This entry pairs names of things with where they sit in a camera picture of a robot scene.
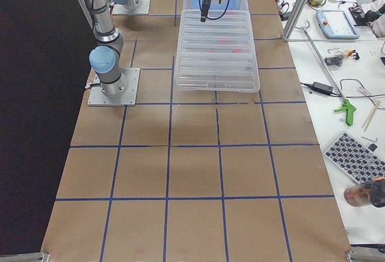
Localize clear plastic box lid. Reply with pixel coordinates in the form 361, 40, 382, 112
174, 10, 260, 93

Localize clear plastic storage box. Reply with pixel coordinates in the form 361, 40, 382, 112
182, 0, 249, 17

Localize teach pendant tablet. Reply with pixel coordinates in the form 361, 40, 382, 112
315, 10, 360, 40

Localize black power adapter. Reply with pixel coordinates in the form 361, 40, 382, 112
301, 82, 340, 97

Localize yellow black tool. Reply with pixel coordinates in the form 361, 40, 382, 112
342, 50, 360, 60

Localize reacher grabber tool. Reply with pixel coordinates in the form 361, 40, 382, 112
295, 20, 356, 126

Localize wooden chopsticks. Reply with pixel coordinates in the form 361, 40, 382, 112
362, 101, 381, 132

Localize grey keyboard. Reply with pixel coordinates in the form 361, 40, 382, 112
322, 132, 384, 184

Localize allen key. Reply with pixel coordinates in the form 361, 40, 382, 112
361, 136, 378, 143

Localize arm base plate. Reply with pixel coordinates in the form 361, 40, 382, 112
87, 68, 141, 106
112, 0, 150, 16

